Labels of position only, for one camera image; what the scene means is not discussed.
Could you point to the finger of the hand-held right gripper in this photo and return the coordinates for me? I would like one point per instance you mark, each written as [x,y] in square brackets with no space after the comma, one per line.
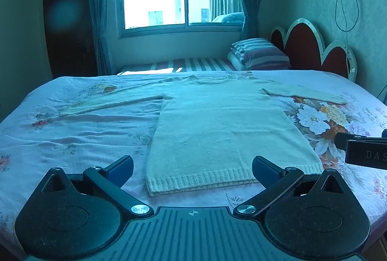
[341,140]

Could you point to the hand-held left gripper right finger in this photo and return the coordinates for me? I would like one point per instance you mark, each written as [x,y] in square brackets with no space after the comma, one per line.
[265,172]

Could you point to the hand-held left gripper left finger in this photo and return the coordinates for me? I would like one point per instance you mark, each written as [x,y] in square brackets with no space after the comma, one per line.
[121,172]

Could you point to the cream knit sweater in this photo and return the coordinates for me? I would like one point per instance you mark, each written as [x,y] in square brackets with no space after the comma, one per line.
[211,127]

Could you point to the floral bed sheet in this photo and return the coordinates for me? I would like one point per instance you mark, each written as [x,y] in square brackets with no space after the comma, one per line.
[90,134]

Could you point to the red scalloped headboard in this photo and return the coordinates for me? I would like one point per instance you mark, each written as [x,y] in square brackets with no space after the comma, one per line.
[302,46]

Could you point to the folded white quilt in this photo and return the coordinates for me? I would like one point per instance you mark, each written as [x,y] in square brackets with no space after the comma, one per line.
[235,63]

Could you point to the striped pillow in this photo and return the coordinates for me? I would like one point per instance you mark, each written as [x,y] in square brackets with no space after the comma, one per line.
[261,53]

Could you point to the striped bed sheet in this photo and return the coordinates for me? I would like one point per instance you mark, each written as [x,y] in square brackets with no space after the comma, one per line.
[196,64]

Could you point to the dark wooden wardrobe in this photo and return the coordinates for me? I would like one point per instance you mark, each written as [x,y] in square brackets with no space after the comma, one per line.
[69,46]

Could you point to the white bedding bundle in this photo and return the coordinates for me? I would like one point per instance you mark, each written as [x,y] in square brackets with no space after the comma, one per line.
[228,17]

